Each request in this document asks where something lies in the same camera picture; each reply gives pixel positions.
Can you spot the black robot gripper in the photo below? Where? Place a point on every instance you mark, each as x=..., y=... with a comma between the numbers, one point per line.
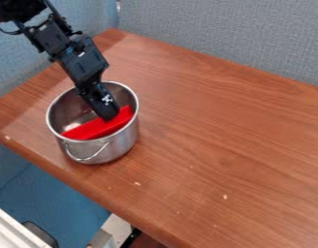
x=85, y=65

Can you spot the stainless steel pot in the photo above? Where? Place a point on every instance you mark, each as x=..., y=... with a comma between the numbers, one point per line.
x=69, y=112

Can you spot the red plastic block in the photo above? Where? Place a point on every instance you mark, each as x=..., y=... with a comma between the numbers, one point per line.
x=98, y=128

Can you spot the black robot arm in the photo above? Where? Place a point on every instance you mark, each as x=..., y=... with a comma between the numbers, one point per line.
x=37, y=19

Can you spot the white box with black base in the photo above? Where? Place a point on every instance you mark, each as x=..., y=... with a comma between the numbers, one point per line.
x=23, y=235

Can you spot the grey table leg bracket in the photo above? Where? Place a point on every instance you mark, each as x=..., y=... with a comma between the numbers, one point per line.
x=113, y=233

